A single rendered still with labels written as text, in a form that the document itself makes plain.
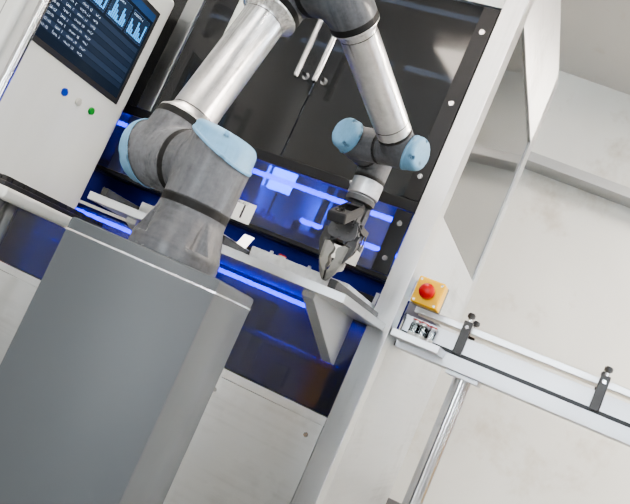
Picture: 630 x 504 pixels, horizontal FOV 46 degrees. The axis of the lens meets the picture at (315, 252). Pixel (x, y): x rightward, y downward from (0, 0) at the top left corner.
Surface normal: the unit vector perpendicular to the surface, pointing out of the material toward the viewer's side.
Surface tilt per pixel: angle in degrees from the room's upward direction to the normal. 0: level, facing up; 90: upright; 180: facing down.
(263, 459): 90
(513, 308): 90
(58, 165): 90
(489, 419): 90
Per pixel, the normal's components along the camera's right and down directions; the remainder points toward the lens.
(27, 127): 0.86, 0.33
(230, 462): -0.29, -0.25
